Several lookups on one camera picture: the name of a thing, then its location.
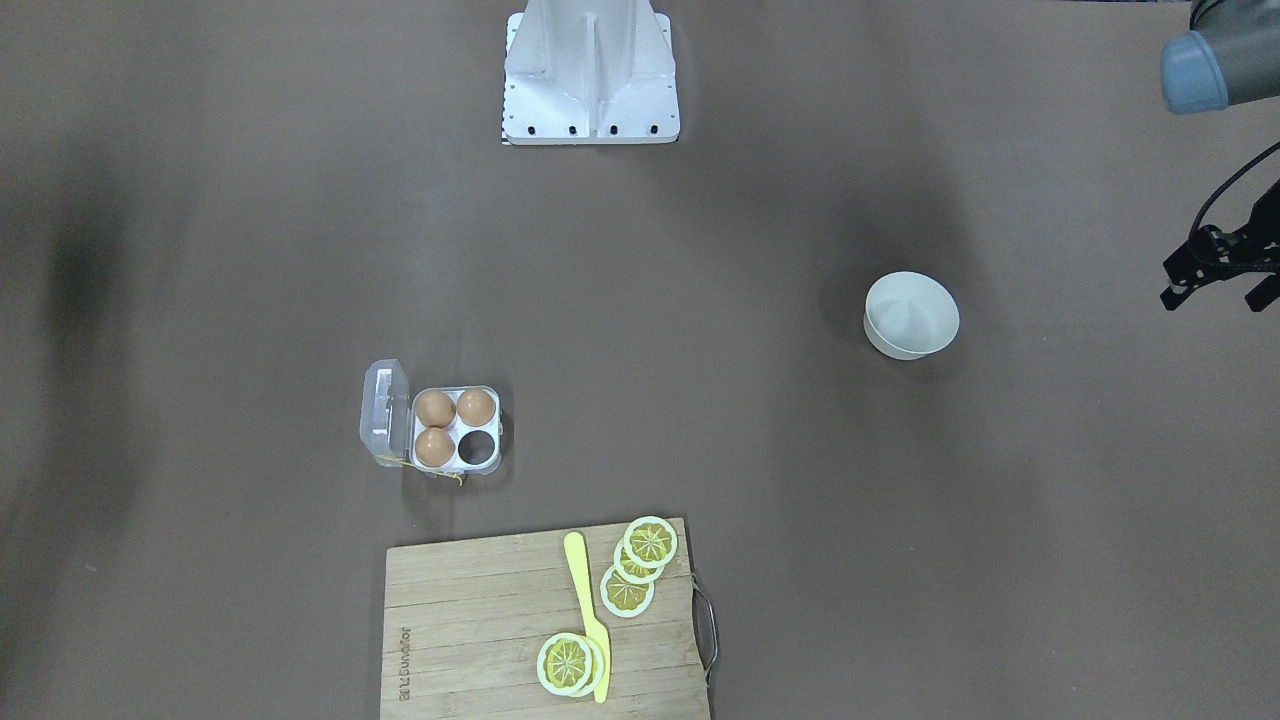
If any clear plastic egg box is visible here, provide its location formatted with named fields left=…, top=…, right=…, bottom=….
left=358, top=359, right=503, bottom=482

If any brown egg from bowl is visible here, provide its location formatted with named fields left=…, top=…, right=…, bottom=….
left=413, top=427, right=456, bottom=468

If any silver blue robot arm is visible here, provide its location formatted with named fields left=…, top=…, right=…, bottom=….
left=1161, top=1, right=1279, bottom=115

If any brown egg in box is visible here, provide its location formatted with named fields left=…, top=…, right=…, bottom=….
left=454, top=386, right=498, bottom=427
left=413, top=389, right=456, bottom=429

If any toy lemon slice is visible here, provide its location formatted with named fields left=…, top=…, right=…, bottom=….
left=613, top=542, right=666, bottom=585
left=535, top=632, right=605, bottom=698
left=599, top=565, right=655, bottom=618
left=620, top=516, right=678, bottom=569

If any wooden cutting board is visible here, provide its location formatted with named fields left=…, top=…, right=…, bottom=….
left=379, top=530, right=716, bottom=719

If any white bowl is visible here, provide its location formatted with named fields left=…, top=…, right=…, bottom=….
left=863, top=272, right=961, bottom=361

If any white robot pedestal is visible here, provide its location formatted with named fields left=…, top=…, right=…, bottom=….
left=500, top=1, right=681, bottom=146

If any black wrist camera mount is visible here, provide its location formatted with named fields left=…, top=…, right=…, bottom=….
left=1160, top=183, right=1279, bottom=313

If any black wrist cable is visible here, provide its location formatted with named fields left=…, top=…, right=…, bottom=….
left=1188, top=140, right=1280, bottom=241

